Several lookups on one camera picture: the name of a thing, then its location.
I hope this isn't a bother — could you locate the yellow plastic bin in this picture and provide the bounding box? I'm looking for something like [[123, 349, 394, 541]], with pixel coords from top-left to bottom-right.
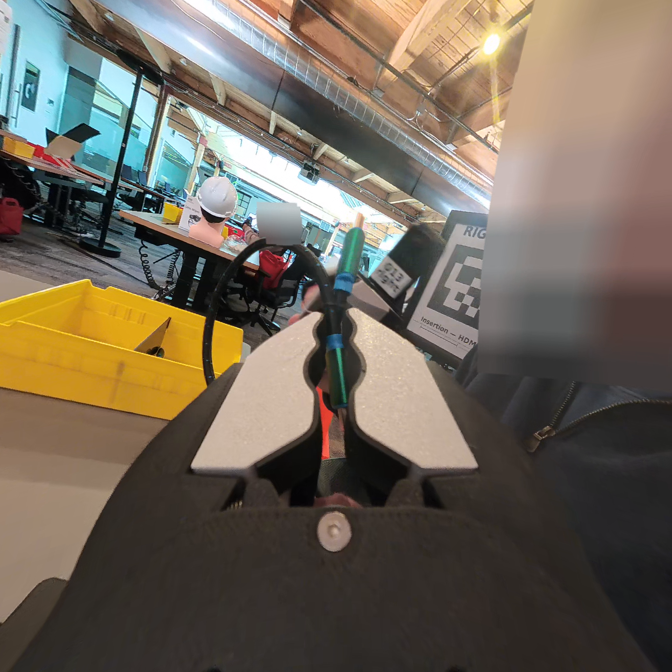
[[0, 278, 245, 422]]

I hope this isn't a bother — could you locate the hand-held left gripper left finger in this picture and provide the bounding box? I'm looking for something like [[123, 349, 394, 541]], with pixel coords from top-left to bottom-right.
[[189, 311, 324, 494]]

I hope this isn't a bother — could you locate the long wooden work desk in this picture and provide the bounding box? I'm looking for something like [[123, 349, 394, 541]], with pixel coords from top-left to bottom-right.
[[0, 132, 111, 232]]

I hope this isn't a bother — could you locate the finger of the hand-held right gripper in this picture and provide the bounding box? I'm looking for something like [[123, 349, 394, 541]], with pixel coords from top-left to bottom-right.
[[351, 278, 400, 320]]

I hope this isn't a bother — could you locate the orange traffic cone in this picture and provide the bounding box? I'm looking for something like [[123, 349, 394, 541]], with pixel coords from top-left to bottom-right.
[[314, 383, 333, 461]]

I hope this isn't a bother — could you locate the black braided hdmi cable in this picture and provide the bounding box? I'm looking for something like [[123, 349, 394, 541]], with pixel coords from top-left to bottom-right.
[[201, 208, 369, 412]]

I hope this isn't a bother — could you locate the red bag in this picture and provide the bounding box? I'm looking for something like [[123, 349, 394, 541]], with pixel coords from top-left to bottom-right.
[[0, 196, 25, 238]]

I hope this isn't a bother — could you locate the black mesh office chair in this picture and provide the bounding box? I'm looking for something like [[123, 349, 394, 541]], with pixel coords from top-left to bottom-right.
[[224, 245, 318, 334]]

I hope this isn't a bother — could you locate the black stand pole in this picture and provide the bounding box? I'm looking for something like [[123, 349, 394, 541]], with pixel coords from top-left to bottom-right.
[[78, 61, 165, 257]]

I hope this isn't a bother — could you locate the person's black top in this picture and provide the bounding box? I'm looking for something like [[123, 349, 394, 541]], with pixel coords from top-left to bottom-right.
[[460, 370, 672, 672]]

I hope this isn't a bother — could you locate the wooden top office desk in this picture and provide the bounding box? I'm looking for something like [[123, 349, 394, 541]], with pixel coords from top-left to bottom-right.
[[115, 209, 265, 313]]

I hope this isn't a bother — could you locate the mannequin head white helmet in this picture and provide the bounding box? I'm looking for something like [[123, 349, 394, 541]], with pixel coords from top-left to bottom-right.
[[190, 175, 239, 251]]

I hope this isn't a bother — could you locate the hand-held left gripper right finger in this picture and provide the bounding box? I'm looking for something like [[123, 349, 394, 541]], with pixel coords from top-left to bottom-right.
[[345, 307, 482, 494]]

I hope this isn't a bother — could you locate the framed marker sign board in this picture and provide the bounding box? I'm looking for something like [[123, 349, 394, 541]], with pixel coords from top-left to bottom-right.
[[404, 209, 490, 365]]

